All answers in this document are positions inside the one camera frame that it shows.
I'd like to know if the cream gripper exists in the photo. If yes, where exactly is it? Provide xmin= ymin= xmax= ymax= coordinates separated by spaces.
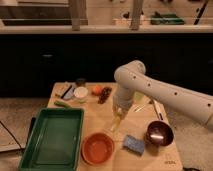
xmin=113 ymin=106 xmax=128 ymax=121

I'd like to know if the yellow banana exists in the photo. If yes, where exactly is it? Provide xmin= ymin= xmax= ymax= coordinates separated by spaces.
xmin=110 ymin=117 xmax=121 ymax=132

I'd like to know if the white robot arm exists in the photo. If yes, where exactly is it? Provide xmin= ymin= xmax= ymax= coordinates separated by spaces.
xmin=113 ymin=60 xmax=213 ymax=131

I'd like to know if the red bowl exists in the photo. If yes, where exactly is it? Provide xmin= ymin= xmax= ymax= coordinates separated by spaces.
xmin=81 ymin=133 xmax=114 ymax=166

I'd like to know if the dark maroon bowl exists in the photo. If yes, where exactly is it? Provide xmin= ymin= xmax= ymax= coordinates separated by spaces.
xmin=145 ymin=121 xmax=174 ymax=147

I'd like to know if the dark grape bunch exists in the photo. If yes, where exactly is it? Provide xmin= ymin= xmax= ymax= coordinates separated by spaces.
xmin=98 ymin=87 xmax=112 ymax=104

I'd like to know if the small white stick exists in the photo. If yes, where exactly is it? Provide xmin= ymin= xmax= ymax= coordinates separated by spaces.
xmin=134 ymin=105 xmax=146 ymax=112

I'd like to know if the orange fruit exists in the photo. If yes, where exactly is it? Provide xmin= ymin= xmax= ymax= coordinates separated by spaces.
xmin=92 ymin=85 xmax=102 ymax=96

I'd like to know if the blue sponge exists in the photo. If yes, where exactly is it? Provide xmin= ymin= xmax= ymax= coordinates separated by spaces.
xmin=123 ymin=135 xmax=145 ymax=155

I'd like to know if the long white utensil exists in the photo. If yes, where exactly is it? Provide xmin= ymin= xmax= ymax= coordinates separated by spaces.
xmin=152 ymin=100 xmax=163 ymax=121

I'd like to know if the dark small jar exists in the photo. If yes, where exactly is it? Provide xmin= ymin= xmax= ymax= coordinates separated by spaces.
xmin=75 ymin=78 xmax=86 ymax=87

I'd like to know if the green pepper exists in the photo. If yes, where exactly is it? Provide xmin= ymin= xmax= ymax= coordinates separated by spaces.
xmin=54 ymin=101 xmax=71 ymax=108

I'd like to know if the green plastic tray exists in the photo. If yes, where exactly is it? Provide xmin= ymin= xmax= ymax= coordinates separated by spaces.
xmin=18 ymin=108 xmax=84 ymax=171

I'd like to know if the green object on shelf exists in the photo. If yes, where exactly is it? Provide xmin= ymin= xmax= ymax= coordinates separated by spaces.
xmin=150 ymin=11 xmax=185 ymax=25

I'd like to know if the gray spatula with black handle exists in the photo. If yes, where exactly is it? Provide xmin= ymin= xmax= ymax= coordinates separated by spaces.
xmin=61 ymin=85 xmax=75 ymax=100

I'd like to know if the black cable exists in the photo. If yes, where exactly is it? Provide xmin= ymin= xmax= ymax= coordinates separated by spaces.
xmin=0 ymin=120 xmax=25 ymax=152

